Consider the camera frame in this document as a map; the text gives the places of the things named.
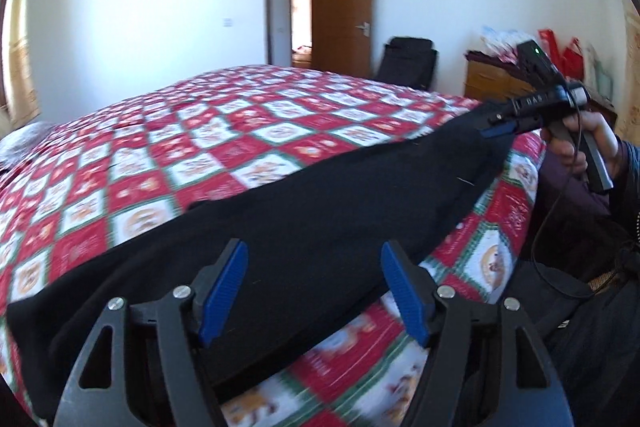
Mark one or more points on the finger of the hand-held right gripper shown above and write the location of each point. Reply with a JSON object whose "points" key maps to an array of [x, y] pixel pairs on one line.
{"points": [[497, 129]]}

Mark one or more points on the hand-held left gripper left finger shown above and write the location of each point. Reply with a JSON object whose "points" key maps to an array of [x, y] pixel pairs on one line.
{"points": [[225, 292]]}

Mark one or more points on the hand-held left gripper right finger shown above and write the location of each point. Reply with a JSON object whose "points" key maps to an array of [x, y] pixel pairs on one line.
{"points": [[407, 297]]}

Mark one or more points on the black pants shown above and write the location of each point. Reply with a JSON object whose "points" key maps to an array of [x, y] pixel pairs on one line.
{"points": [[300, 232]]}

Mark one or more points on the person's right hand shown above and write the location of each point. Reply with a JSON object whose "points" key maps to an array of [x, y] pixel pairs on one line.
{"points": [[597, 134]]}

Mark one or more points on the wooden cabinet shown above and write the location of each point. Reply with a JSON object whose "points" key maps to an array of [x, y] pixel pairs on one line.
{"points": [[490, 82]]}

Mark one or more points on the red shopping bags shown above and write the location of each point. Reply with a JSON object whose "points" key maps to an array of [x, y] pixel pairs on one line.
{"points": [[570, 57]]}

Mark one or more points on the dark red cloth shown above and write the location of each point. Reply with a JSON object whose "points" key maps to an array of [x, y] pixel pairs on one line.
{"points": [[487, 57]]}

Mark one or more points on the white printed bag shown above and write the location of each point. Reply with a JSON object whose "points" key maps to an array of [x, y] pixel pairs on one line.
{"points": [[497, 39]]}

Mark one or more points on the black bag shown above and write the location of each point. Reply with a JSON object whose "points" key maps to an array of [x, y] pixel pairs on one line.
{"points": [[407, 62]]}

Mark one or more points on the red printed blanket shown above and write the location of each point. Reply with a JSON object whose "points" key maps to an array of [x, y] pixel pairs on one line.
{"points": [[200, 132]]}

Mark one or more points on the person's dark clothing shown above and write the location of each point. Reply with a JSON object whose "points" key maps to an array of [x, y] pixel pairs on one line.
{"points": [[590, 332]]}

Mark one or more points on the brown wooden door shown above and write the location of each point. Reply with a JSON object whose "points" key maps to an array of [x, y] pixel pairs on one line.
{"points": [[345, 12]]}

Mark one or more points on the grey pillow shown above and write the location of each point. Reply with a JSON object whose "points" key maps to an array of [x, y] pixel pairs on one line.
{"points": [[22, 144]]}

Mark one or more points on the beige curtain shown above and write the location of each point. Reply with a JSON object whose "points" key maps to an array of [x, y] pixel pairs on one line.
{"points": [[17, 57]]}

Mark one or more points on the brown door frame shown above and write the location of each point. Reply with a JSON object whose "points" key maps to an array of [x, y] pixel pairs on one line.
{"points": [[269, 7]]}

